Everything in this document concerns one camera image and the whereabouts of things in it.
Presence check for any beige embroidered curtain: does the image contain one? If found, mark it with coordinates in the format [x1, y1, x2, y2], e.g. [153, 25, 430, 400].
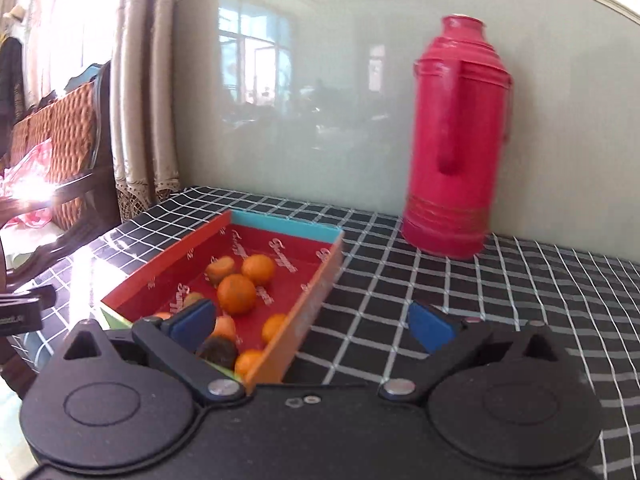
[111, 0, 180, 220]

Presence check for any small orange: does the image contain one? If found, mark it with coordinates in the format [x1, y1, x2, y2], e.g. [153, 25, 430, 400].
[241, 254, 276, 286]
[233, 349, 262, 380]
[260, 313, 288, 346]
[209, 315, 236, 344]

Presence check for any beige straw hat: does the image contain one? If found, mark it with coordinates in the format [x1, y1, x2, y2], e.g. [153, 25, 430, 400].
[3, 4, 26, 23]

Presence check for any dark wooden wicker sofa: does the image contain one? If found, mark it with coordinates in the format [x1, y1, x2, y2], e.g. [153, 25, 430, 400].
[1, 63, 120, 292]

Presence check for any dark brown mangosteen fruit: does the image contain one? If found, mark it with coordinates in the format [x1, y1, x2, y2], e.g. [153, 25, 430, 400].
[196, 336, 239, 370]

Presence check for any red thermos flask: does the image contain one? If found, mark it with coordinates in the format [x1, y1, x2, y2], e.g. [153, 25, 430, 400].
[401, 14, 513, 260]

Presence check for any tan brown round fruit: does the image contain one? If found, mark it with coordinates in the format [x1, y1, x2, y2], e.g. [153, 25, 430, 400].
[204, 256, 235, 285]

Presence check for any colourful cardboard box tray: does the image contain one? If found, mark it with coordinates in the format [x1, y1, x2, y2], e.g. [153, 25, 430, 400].
[102, 210, 343, 389]

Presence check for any small yellowish kumquat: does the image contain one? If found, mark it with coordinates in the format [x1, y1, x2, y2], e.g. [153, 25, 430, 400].
[182, 292, 205, 309]

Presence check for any larger orange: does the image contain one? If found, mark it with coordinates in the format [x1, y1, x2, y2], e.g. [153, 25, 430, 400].
[217, 274, 257, 315]

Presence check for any pink checkered plastic bag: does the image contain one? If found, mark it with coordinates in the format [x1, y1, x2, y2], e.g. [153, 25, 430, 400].
[1, 139, 55, 229]

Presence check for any black white grid tablecloth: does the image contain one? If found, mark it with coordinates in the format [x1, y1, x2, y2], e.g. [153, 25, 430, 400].
[12, 186, 639, 479]

